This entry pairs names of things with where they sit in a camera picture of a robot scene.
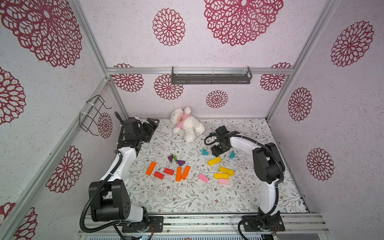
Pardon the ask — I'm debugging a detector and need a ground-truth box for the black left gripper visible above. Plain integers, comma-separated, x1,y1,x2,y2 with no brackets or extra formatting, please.
136,118,159,143

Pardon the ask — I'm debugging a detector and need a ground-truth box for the teal triangle block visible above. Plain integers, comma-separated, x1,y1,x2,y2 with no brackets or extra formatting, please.
229,151,236,159
202,149,209,156

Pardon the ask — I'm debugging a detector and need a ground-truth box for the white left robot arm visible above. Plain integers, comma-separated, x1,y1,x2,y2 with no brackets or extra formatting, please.
79,114,160,238

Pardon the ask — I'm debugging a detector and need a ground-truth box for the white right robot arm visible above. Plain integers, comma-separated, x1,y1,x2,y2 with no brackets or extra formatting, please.
204,131,285,240

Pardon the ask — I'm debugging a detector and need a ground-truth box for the magenta pink block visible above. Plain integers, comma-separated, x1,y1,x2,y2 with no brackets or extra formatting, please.
198,174,210,183

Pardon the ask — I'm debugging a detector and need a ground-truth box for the light pink block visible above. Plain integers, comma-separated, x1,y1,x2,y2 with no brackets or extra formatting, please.
219,179,230,185

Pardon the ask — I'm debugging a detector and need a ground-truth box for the white teddy bear pink shirt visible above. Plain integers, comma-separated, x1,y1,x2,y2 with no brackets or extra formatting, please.
170,107,206,143

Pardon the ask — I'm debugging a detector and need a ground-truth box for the left purple triangle block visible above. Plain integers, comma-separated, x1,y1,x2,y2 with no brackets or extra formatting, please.
168,155,174,163

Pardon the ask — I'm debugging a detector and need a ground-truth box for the purple triangle block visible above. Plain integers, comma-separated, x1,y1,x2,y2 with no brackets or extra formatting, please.
168,155,174,163
177,160,186,167

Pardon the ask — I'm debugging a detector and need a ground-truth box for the left orange long block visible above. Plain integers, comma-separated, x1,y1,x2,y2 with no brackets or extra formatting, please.
146,162,157,176

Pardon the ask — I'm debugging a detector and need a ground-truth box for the orange long block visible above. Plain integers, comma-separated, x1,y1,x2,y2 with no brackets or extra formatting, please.
176,167,182,182
146,162,157,176
181,166,191,180

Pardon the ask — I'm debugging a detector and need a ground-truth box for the right purple triangle block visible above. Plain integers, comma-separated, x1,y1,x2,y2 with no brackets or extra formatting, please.
177,160,186,167

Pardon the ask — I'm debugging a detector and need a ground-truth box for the right orange long block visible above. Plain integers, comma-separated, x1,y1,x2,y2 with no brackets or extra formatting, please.
181,166,191,180

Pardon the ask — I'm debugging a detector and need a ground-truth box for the middle orange long block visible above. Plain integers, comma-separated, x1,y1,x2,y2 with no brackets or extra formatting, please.
176,167,182,182

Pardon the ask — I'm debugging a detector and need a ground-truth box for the left red block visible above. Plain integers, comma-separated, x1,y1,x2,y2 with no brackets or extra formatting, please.
154,171,165,180

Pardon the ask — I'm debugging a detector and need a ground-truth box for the red block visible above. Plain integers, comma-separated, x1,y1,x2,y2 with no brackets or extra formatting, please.
154,171,165,180
164,168,175,176

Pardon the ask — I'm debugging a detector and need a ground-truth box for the right red block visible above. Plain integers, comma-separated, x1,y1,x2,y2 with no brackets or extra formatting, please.
164,168,175,176

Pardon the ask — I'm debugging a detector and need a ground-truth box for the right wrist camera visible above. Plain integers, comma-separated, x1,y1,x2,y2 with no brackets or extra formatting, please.
215,126,230,138

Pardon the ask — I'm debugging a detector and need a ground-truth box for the grey wall shelf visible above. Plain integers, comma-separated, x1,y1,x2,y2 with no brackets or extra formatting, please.
171,67,253,85

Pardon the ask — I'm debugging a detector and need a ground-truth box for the black wire wall rack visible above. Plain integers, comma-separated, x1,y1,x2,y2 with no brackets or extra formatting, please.
79,95,111,136

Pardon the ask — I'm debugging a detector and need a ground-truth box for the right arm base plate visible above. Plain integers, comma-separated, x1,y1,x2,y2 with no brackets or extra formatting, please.
242,214,286,232

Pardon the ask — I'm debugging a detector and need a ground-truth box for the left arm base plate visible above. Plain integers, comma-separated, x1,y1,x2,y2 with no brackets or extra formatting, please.
122,216,164,234

